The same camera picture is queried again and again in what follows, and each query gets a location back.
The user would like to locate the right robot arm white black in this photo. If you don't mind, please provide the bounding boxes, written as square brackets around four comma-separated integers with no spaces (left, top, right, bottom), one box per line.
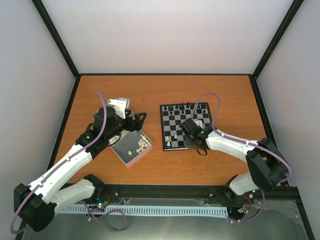
[179,118,292,203]

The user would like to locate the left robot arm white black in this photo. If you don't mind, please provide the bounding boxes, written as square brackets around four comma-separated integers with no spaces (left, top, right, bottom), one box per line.
[13,106,147,232]

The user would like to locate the black white chess board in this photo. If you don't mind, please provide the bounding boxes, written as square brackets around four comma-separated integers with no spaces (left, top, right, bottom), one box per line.
[160,102,212,151]

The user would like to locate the small circuit board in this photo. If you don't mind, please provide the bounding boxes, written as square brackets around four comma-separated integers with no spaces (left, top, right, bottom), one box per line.
[89,192,110,213]

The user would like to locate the pink tin box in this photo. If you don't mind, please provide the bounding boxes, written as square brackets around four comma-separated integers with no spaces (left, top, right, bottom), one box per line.
[108,130,153,168]

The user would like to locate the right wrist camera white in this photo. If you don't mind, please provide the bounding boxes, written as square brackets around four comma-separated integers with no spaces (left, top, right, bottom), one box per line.
[194,120,203,128]

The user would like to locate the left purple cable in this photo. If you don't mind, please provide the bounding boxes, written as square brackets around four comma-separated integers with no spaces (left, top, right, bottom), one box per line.
[9,91,111,235]

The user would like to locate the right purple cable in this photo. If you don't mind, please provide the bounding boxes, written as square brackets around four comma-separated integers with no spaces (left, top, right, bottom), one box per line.
[191,92,293,181]

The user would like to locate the black frame rail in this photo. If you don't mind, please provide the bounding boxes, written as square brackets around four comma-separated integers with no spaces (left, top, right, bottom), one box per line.
[102,184,229,205]

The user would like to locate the light blue cable duct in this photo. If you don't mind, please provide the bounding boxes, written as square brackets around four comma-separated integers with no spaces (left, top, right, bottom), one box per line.
[59,204,230,219]

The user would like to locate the purple cable on base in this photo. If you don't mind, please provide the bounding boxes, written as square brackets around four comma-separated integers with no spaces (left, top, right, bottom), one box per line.
[79,199,128,232]

